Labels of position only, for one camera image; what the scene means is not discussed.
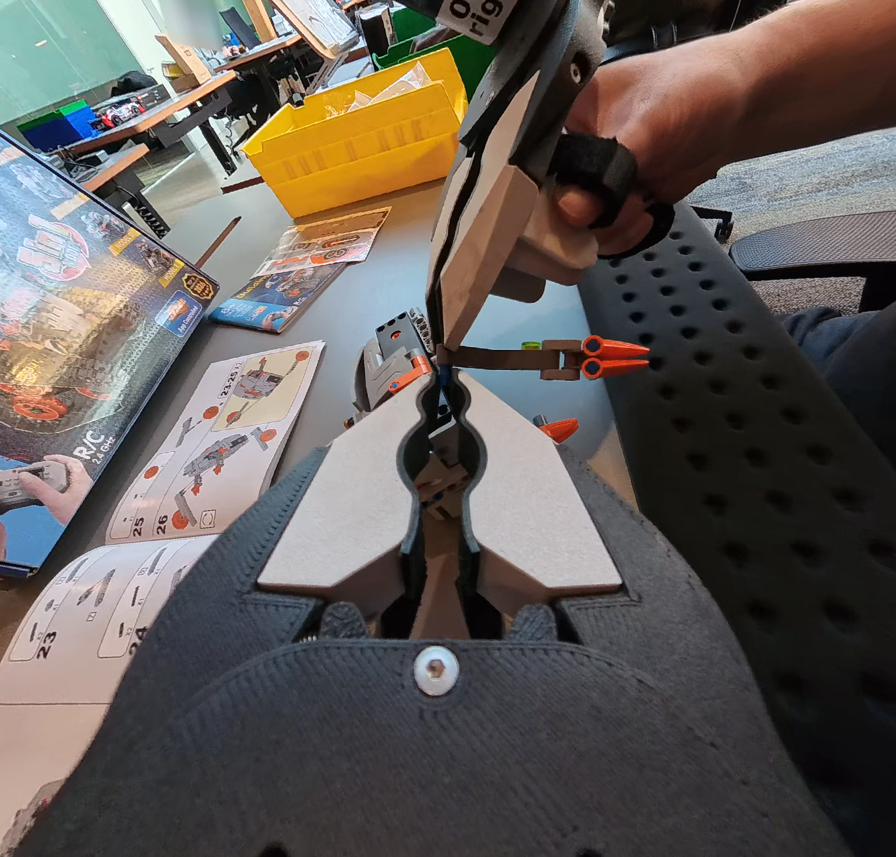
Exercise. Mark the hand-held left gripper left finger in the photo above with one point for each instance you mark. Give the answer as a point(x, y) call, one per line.
point(343, 514)

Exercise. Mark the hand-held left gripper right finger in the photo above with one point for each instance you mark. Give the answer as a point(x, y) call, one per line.
point(539, 521)

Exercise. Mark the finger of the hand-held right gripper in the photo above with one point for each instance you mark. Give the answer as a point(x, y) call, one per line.
point(490, 241)
point(439, 248)

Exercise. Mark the grey beam arm orange claw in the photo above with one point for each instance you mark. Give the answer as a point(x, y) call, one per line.
point(563, 429)
point(616, 357)

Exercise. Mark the grey black building-block robot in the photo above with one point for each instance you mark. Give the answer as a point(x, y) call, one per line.
point(392, 374)

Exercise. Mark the person's right forearm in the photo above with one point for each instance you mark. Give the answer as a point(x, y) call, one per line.
point(805, 59)

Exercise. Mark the grey desk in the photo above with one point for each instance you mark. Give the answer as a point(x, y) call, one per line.
point(378, 290)

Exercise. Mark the person's right hand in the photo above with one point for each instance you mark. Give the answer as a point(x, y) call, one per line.
point(665, 122)

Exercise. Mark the orange sticker sheet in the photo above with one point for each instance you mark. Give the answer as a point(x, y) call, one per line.
point(329, 241)

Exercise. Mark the yellow plastic bin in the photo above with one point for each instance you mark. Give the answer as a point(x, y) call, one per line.
point(350, 164)

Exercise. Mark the green plastic bin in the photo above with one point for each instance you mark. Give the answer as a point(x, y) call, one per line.
point(420, 49)

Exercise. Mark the open instruction booklet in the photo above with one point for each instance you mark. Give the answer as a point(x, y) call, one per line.
point(231, 437)

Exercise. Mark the clear plastic bag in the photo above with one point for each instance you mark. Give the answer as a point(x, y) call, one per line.
point(392, 87)

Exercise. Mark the blue closed instruction booklet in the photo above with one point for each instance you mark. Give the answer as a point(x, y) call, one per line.
point(280, 304)

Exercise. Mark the black perforated panel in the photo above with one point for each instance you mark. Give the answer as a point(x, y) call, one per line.
point(735, 451)

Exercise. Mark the wooden table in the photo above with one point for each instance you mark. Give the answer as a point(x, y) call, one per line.
point(175, 101)

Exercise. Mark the blue toy box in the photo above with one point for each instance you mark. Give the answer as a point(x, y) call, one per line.
point(91, 325)

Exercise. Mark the cardboard box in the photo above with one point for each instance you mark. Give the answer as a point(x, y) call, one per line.
point(183, 59)

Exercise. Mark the mesh office chair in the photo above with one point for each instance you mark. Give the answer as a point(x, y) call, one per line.
point(812, 252)

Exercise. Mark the person's leg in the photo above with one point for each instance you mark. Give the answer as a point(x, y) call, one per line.
point(847, 360)

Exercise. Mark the red toy car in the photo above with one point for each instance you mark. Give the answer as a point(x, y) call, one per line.
point(119, 112)

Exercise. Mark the blue storage bin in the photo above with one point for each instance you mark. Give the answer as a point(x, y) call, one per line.
point(63, 129)

